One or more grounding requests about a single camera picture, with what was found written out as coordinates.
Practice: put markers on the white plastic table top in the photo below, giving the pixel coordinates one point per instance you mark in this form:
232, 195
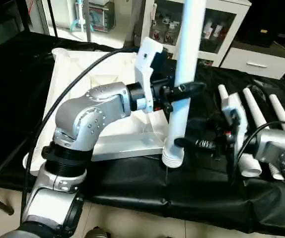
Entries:
68, 62

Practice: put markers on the black vertical pole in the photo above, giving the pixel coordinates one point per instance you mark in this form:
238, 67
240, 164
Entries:
49, 17

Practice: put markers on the black work surface mat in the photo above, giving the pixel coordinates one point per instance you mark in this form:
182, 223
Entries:
13, 99

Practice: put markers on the white drawer unit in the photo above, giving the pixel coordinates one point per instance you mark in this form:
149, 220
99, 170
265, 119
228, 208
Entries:
251, 62

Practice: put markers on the black metal shelf frame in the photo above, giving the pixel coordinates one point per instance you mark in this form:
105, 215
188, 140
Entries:
3, 15

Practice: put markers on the white plastic table leg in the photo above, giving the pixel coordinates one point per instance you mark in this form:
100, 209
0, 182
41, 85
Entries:
224, 94
279, 111
254, 106
187, 39

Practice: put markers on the white glass door cabinet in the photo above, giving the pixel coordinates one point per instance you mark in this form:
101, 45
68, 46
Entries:
146, 25

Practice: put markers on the colourful background box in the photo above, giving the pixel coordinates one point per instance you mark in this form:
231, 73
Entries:
100, 17

